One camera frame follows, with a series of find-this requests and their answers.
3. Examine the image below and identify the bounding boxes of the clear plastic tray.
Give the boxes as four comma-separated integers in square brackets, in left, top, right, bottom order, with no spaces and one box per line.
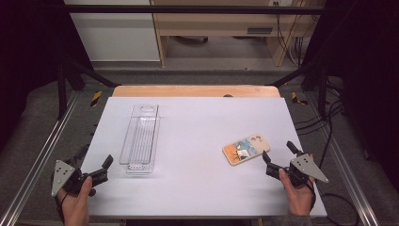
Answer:
[118,103,162,174]

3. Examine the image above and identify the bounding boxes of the white cabinet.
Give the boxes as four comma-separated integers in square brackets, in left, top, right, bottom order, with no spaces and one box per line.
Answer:
[64,0,162,63]

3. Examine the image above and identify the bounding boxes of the cream painted phone case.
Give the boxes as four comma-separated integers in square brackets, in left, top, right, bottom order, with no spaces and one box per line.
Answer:
[221,133,271,167]

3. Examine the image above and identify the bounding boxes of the person's right hand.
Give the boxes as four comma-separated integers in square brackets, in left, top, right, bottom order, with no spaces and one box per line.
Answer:
[278,153,316,217]

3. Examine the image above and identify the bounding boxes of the black metal stand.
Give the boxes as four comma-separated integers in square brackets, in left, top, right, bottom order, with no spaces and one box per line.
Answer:
[56,58,122,121]
[268,59,329,120]

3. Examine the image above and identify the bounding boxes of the black looped floor cable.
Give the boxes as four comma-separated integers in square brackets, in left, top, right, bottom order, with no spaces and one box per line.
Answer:
[314,184,362,226]

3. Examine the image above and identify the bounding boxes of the black floor cable bundle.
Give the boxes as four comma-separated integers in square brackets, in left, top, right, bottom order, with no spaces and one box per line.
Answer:
[294,79,346,169]

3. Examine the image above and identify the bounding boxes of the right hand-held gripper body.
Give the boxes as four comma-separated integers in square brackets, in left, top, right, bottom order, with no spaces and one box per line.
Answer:
[265,153,329,189]

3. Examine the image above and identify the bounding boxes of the cables under desk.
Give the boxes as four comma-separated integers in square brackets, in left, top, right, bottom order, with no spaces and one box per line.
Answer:
[274,1,312,68]

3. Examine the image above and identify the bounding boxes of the black horizontal bar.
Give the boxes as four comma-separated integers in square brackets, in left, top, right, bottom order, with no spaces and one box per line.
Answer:
[66,4,327,15]

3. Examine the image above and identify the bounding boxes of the aluminium frame rail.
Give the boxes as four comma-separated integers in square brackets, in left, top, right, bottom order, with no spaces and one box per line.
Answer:
[305,93,381,226]
[0,89,81,226]

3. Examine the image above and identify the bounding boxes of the wooden desk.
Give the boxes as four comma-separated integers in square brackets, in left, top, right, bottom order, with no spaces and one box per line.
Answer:
[150,0,326,68]

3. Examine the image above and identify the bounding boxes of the yellow black tape marker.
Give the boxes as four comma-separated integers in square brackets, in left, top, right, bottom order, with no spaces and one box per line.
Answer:
[290,90,310,106]
[89,90,104,108]

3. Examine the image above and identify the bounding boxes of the black curtain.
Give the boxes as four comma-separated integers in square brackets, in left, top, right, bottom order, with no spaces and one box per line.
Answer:
[0,0,95,153]
[300,0,399,185]

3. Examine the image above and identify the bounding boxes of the person's left hand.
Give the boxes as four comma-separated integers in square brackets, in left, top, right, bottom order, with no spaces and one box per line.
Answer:
[57,176,94,226]

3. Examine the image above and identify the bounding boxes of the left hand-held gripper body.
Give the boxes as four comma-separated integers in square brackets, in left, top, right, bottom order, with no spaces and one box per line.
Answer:
[51,154,109,198]

